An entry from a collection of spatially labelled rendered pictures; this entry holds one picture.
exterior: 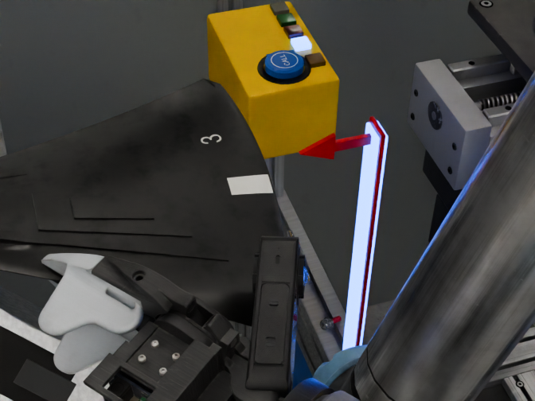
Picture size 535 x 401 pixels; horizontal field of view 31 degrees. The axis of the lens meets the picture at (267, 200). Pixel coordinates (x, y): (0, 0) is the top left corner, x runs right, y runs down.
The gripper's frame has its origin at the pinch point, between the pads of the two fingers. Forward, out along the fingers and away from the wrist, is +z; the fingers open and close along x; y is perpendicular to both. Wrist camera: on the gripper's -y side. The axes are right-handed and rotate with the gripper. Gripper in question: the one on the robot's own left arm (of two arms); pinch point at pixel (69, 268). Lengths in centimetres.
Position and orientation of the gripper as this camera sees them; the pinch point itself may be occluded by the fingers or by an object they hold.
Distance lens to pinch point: 65.4
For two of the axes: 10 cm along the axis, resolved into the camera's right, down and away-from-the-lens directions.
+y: -5.7, 6.3, -5.2
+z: -8.2, -4.0, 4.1
